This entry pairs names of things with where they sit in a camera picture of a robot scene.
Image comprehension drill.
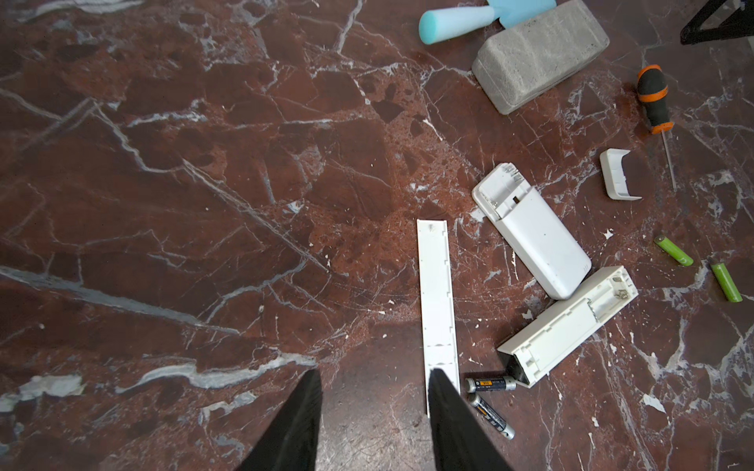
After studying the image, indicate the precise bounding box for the green battery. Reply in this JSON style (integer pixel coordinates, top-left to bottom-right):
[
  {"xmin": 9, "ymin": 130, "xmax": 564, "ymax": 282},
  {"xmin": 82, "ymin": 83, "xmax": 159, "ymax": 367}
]
[
  {"xmin": 654, "ymin": 235, "xmax": 694, "ymax": 267},
  {"xmin": 710, "ymin": 260, "xmax": 743, "ymax": 303}
]

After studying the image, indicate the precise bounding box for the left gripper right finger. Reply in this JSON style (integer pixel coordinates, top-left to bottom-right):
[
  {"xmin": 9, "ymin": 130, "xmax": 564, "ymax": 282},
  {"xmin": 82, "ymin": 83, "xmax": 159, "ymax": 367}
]
[{"xmin": 427, "ymin": 369, "xmax": 512, "ymax": 471}]

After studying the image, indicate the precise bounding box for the white remote control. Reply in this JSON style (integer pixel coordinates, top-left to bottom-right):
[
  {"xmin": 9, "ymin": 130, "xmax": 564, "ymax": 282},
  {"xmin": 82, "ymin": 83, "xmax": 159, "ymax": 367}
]
[{"xmin": 472, "ymin": 163, "xmax": 592, "ymax": 300}]

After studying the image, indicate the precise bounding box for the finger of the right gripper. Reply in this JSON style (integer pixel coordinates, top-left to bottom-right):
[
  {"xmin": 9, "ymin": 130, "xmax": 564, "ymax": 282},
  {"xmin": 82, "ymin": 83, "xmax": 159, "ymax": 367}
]
[{"xmin": 679, "ymin": 0, "xmax": 754, "ymax": 46}]

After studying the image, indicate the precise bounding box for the slim white remote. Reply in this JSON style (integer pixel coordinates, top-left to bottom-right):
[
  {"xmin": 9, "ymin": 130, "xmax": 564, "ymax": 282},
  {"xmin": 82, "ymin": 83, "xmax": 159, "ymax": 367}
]
[{"xmin": 498, "ymin": 266, "xmax": 638, "ymax": 389}]

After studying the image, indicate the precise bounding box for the white battery cover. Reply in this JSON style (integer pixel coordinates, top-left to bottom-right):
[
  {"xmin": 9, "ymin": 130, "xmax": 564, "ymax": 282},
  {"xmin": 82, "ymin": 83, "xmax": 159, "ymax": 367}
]
[{"xmin": 600, "ymin": 148, "xmax": 641, "ymax": 201}]

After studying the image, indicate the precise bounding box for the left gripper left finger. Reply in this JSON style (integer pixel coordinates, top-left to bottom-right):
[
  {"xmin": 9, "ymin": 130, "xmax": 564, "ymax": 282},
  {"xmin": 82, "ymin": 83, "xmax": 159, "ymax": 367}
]
[{"xmin": 236, "ymin": 369, "xmax": 322, "ymax": 470}]

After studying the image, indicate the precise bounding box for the slim remote back cover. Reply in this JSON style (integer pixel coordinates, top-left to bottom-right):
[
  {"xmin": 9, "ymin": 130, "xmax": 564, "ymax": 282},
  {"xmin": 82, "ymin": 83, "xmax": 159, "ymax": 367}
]
[{"xmin": 416, "ymin": 220, "xmax": 461, "ymax": 413}]

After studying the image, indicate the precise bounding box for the grey stone block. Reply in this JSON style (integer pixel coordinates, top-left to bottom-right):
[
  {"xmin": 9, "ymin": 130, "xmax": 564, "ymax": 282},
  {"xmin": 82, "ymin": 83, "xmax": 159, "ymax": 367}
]
[{"xmin": 472, "ymin": 0, "xmax": 610, "ymax": 115}]

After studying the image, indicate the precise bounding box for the AA battery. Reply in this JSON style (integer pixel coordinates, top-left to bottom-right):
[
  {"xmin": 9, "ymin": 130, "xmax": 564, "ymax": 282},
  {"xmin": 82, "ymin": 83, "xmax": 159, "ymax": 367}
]
[{"xmin": 465, "ymin": 376, "xmax": 518, "ymax": 394}]

